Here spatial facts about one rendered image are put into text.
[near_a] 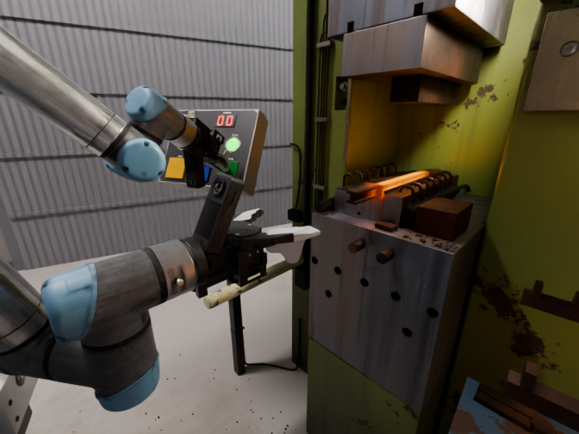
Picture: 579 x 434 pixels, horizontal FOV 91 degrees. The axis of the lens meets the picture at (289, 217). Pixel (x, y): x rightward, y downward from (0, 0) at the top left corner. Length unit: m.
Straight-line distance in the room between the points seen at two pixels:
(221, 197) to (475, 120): 0.94
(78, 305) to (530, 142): 0.82
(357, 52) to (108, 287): 0.69
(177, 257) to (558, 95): 0.73
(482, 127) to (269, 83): 2.25
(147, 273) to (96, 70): 2.52
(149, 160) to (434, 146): 0.97
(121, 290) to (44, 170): 2.56
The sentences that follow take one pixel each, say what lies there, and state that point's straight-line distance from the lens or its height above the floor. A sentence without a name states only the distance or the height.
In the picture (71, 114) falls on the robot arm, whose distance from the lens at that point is 0.56.
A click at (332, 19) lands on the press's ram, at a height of 1.40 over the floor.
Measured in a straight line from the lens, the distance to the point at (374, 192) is 0.75.
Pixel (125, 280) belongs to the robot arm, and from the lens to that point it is 0.37.
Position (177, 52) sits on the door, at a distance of 2.87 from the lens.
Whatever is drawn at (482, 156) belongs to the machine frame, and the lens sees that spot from 1.16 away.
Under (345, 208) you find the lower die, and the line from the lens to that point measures 0.82.
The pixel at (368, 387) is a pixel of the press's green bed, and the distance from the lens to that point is 0.98.
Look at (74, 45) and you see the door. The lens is 2.86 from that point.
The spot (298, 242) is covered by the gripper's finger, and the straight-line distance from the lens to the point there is 0.46.
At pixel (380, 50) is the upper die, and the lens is 0.77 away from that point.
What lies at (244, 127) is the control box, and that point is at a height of 1.14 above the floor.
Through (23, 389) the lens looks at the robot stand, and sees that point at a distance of 0.75.
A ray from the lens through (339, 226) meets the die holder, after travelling 0.77.
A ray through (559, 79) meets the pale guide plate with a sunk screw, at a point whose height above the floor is 1.24.
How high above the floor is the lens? 1.17
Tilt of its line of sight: 19 degrees down
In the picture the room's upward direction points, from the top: straight up
